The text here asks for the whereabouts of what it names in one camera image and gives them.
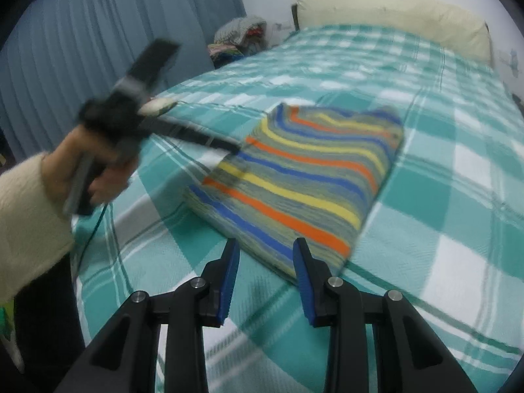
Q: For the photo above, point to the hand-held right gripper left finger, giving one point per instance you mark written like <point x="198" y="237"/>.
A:
<point x="229" y="286"/>

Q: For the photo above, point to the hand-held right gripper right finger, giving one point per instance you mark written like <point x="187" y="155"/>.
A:
<point x="305" y="286"/>

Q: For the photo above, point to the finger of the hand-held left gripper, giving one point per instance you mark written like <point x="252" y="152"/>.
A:
<point x="192" y="135"/>

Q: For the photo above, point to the striped knit sweater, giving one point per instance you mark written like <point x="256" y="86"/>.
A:
<point x="303" y="188"/>

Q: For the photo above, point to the person's left forearm cream sleeve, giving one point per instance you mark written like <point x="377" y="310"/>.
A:
<point x="28" y="221"/>

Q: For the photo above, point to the pile of mixed clothes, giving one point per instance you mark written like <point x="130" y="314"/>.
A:
<point x="237" y="39"/>

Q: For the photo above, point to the person's left hand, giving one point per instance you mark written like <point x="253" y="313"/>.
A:
<point x="61" y="163"/>

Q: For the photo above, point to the cream patterned cloth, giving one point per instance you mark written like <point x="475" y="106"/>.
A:
<point x="157" y="106"/>

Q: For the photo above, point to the grey blue curtain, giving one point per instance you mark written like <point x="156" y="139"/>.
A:
<point x="82" y="49"/>

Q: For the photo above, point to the teal white checked blanket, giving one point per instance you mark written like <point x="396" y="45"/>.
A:
<point x="430" y="213"/>

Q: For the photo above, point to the dark wooden headboard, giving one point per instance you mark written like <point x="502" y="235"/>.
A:
<point x="294" y="16"/>

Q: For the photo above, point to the person's dark clothing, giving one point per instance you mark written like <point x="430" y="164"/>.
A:
<point x="45" y="327"/>

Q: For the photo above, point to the cream pillow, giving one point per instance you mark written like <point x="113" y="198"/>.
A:
<point x="393" y="20"/>

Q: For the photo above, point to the white wall socket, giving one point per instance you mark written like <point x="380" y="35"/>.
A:
<point x="513" y="59"/>

